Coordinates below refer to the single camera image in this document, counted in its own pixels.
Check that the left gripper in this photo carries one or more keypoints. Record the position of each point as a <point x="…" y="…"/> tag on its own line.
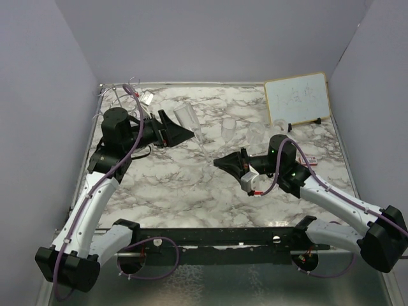
<point x="167" y="132"/>

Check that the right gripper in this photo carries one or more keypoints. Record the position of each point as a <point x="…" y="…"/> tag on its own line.
<point x="237" y="164"/>

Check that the clear wine glass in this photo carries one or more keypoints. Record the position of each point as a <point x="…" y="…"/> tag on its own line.
<point x="228" y="128"/>
<point x="188" y="119"/>
<point x="255" y="134"/>
<point x="280" y="125"/>

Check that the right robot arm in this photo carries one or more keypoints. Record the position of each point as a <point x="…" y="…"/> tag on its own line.
<point x="378" y="235"/>

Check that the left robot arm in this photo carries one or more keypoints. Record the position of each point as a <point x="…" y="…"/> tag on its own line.
<point x="75" y="257"/>

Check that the chrome wine glass rack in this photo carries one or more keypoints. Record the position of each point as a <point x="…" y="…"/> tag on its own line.
<point x="112" y="95"/>

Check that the small red white card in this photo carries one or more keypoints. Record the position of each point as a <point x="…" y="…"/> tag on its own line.
<point x="311" y="160"/>

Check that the small whiteboard on stand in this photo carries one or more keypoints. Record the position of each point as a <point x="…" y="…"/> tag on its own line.
<point x="298" y="99"/>

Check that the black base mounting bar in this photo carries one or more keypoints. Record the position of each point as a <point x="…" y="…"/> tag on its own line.
<point x="215" y="246"/>

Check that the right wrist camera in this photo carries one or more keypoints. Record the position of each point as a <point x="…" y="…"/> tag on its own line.
<point x="250" y="181"/>

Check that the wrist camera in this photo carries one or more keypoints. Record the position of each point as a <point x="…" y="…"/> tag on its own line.
<point x="250" y="181"/>
<point x="146" y="98"/>

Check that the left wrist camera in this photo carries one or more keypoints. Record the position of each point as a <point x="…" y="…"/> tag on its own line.
<point x="146" y="98"/>

